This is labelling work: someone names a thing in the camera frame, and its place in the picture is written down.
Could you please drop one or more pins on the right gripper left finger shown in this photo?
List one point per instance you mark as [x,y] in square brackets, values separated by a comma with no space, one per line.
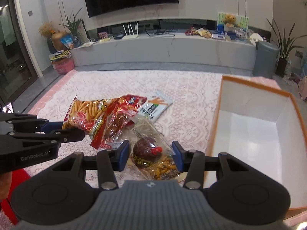
[106,163]

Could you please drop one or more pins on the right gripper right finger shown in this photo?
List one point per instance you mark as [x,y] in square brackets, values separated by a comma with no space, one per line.
[195,163]

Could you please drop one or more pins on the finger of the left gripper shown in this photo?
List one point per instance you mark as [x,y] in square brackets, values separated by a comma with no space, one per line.
[66,135]
[47,126]

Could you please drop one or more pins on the orange stick snack bag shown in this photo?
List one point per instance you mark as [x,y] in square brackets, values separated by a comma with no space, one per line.
[89,116]

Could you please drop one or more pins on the yellow peanut snack bag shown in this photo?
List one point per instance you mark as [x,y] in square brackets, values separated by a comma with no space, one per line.
[164,169]

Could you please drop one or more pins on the red braised meat packet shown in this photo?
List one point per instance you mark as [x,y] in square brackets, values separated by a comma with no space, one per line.
[107,130]

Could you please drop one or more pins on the clear bag red date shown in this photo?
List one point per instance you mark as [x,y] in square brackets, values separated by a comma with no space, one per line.
[149,146]

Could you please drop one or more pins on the red puffed snack bag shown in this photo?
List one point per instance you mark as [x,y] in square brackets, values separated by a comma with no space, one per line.
[124,108]

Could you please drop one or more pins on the white spicy strip packet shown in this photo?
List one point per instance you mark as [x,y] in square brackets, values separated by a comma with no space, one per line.
[155,106]

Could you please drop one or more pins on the person left hand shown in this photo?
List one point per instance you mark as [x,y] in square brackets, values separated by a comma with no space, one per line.
[5,183]

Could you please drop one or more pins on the pink storage basket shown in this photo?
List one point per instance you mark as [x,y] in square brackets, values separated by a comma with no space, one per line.
[64,66]

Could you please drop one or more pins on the orange cardboard box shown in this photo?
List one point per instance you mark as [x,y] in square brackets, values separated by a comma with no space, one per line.
[261,125]

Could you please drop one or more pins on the golden vase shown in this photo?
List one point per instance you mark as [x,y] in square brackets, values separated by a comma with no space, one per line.
[56,40]

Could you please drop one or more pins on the potted plant left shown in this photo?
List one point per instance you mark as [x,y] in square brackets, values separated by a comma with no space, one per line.
[72,24]

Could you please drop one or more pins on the potted plant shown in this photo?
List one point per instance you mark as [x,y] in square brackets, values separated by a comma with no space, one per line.
[285,43]
[72,24]

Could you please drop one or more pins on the grey tv console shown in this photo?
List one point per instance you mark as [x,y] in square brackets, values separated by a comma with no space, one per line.
[176,48]

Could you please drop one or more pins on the white wifi router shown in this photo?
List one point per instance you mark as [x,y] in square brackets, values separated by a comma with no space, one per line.
[130,31]

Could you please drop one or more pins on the grey trash bin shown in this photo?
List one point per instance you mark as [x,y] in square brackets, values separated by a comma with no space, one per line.
[265,59]

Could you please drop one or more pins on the pink small heater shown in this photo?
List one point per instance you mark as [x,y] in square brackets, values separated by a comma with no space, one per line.
[303,88]

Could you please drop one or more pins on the potted plant right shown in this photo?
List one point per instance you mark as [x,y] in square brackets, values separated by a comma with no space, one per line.
[285,43]

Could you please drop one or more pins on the brown teddy bear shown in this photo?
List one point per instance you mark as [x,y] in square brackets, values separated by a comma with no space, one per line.
[229,20]

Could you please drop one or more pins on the green greeting card board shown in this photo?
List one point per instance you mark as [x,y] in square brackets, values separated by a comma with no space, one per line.
[241,22]

